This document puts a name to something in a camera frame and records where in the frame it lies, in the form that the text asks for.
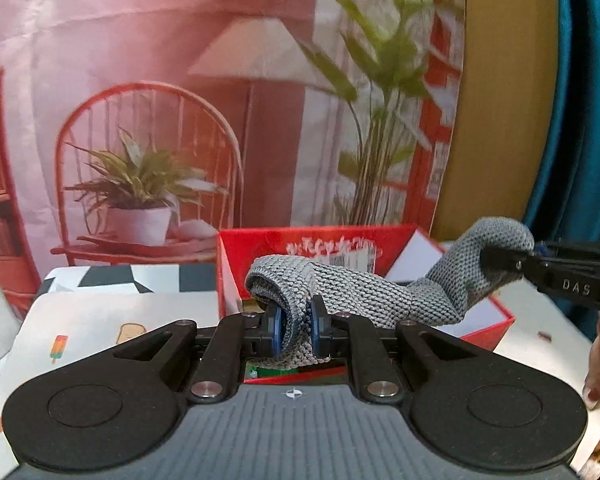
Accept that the red strawberry print box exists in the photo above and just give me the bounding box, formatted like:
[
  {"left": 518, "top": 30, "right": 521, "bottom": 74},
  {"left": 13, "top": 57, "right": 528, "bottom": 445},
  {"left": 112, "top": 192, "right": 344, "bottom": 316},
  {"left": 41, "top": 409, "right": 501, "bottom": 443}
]
[{"left": 216, "top": 224, "right": 517, "bottom": 385}]

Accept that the yellow board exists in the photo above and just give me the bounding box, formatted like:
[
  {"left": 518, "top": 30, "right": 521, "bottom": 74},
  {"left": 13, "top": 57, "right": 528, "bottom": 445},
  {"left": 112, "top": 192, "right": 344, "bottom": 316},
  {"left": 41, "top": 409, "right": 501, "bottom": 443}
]
[{"left": 430, "top": 0, "right": 563, "bottom": 243}]

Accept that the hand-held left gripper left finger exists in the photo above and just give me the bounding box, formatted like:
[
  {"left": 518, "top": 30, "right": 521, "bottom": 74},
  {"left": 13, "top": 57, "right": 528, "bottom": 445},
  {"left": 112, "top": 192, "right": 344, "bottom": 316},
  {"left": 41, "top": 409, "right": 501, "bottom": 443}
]
[{"left": 111, "top": 305, "right": 284, "bottom": 405}]

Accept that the white printed table mat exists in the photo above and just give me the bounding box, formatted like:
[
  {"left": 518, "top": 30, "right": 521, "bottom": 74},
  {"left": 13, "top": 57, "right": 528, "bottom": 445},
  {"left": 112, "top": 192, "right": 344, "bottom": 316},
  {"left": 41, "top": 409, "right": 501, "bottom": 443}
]
[{"left": 0, "top": 247, "right": 600, "bottom": 480}]

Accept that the black and white patterned mat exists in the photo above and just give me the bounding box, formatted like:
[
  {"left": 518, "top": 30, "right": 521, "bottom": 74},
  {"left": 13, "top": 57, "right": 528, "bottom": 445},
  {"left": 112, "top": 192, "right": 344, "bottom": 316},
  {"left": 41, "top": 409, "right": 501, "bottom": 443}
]
[{"left": 39, "top": 262, "right": 218, "bottom": 297}]

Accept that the grey knitted cloth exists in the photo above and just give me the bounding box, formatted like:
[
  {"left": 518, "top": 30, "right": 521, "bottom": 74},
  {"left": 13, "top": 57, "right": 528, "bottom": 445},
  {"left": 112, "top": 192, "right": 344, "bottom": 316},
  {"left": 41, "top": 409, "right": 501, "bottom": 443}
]
[{"left": 244, "top": 217, "right": 536, "bottom": 372}]

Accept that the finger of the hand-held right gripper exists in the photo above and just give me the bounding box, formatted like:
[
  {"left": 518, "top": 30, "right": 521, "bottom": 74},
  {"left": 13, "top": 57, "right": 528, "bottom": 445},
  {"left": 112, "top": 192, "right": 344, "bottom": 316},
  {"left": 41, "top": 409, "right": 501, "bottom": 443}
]
[{"left": 479, "top": 246, "right": 537, "bottom": 288}]

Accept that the wall poster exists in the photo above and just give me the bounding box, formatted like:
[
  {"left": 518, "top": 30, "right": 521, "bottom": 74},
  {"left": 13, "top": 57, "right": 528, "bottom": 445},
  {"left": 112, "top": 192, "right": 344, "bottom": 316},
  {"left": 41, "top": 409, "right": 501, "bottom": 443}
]
[{"left": 0, "top": 0, "right": 468, "bottom": 306}]

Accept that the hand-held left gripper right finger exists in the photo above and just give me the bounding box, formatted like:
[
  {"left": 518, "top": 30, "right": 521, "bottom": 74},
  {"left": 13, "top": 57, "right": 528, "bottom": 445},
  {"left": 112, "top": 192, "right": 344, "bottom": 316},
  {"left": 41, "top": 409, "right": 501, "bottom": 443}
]
[{"left": 309, "top": 295, "right": 478, "bottom": 405}]

